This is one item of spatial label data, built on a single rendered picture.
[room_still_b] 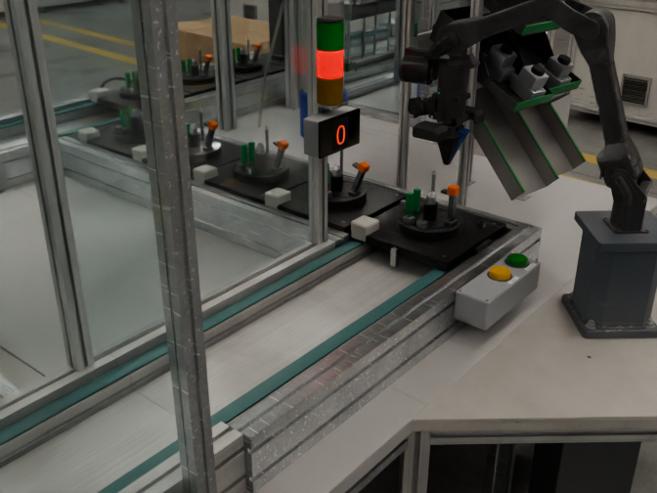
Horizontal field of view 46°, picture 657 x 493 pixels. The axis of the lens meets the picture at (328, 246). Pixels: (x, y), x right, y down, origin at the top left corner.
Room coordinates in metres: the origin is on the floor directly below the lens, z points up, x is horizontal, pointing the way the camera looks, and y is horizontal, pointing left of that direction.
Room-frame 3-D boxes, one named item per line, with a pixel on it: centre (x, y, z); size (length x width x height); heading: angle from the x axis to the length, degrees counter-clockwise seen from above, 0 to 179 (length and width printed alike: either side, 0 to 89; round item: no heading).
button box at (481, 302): (1.30, -0.33, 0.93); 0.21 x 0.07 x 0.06; 140
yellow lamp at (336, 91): (1.43, 0.00, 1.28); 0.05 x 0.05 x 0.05
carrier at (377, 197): (1.66, -0.02, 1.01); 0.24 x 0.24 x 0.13; 50
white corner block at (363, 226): (1.49, -0.08, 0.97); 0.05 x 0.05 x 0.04; 50
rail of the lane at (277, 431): (1.19, -0.16, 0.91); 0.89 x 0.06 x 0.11; 140
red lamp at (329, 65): (1.43, 0.00, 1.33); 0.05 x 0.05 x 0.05
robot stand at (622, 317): (1.31, -0.55, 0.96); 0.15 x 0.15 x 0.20; 1
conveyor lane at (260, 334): (1.29, -0.01, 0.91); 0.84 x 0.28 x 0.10; 140
